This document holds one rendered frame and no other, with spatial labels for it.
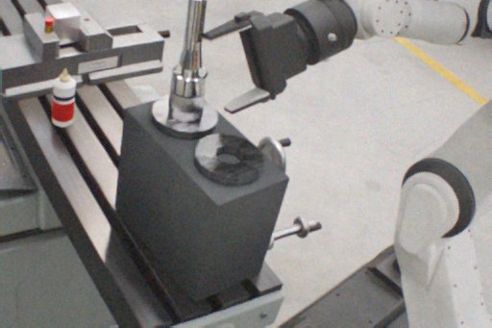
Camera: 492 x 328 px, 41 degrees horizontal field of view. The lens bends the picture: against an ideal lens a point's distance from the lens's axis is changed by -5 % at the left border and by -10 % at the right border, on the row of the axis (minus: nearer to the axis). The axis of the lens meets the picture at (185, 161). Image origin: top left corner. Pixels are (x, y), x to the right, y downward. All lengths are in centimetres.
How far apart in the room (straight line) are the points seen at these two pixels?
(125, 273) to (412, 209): 49
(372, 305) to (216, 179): 75
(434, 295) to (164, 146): 61
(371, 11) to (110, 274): 52
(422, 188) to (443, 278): 20
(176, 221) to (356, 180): 197
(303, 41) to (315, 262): 157
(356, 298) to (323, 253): 96
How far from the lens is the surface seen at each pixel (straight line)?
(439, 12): 112
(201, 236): 89
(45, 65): 131
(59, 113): 122
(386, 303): 155
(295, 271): 237
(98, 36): 132
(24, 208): 127
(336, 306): 150
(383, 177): 293
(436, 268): 126
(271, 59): 91
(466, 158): 114
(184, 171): 88
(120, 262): 100
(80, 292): 151
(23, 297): 145
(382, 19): 98
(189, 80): 90
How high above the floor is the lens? 167
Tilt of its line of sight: 38 degrees down
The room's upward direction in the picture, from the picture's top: 10 degrees clockwise
